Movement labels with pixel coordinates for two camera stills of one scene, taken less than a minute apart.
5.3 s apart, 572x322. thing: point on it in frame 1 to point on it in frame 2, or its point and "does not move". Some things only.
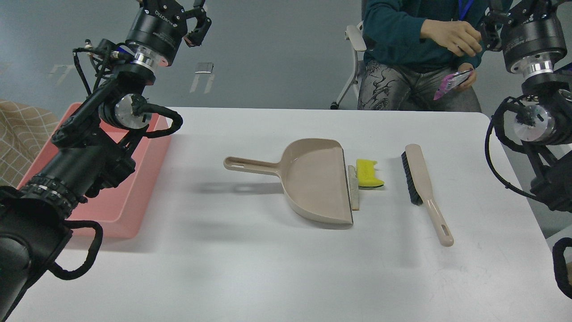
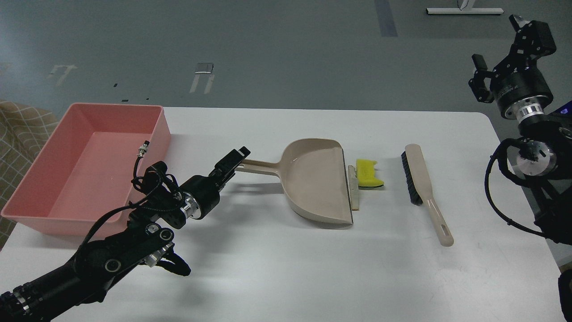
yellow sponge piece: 366,173 does not move
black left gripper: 156,34 to 199,195
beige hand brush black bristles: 419,190 does not move
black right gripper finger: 489,25 to 477,83
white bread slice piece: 354,187 does not move
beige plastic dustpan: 313,174 does not move
